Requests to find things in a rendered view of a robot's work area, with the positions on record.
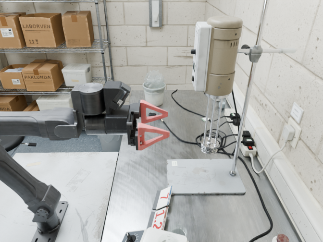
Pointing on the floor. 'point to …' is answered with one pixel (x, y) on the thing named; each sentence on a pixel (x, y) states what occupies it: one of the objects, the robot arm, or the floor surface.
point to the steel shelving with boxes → (61, 75)
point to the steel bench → (154, 169)
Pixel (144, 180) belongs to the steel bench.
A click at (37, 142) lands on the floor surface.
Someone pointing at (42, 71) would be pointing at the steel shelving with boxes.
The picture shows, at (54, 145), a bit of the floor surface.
